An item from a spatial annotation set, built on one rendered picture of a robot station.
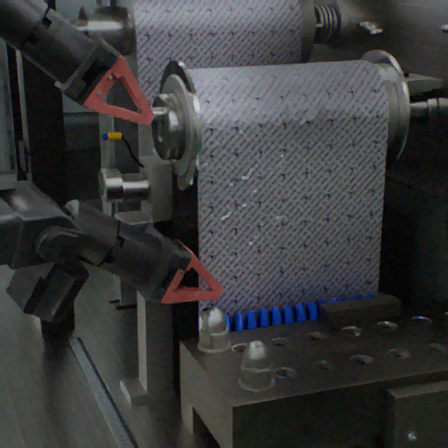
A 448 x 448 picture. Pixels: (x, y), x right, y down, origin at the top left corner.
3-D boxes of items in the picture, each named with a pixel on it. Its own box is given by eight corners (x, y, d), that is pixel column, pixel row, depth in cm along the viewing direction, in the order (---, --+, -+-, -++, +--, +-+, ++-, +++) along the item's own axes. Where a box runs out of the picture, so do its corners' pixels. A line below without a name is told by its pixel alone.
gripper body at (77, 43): (79, 102, 91) (17, 54, 89) (67, 95, 101) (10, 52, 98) (117, 50, 91) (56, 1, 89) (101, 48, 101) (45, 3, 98)
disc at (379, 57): (338, 148, 119) (353, 37, 113) (341, 148, 120) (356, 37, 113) (395, 190, 107) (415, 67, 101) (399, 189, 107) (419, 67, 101)
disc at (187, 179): (156, 163, 111) (158, 45, 104) (160, 163, 111) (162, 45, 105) (194, 210, 98) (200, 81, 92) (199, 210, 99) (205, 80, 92)
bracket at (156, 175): (116, 389, 115) (108, 158, 106) (164, 380, 117) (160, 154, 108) (126, 407, 110) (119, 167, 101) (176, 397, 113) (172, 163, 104)
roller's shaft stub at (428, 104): (367, 126, 113) (369, 91, 112) (416, 122, 115) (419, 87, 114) (385, 132, 109) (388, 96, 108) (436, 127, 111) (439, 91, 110)
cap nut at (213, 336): (192, 342, 97) (192, 304, 96) (223, 337, 99) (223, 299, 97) (204, 355, 94) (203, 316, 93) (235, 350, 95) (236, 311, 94)
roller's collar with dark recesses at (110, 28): (79, 53, 123) (76, 4, 122) (122, 52, 125) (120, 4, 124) (90, 59, 118) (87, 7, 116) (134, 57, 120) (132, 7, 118)
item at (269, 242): (198, 335, 104) (197, 183, 98) (375, 309, 111) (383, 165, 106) (200, 337, 103) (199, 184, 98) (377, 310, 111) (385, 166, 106)
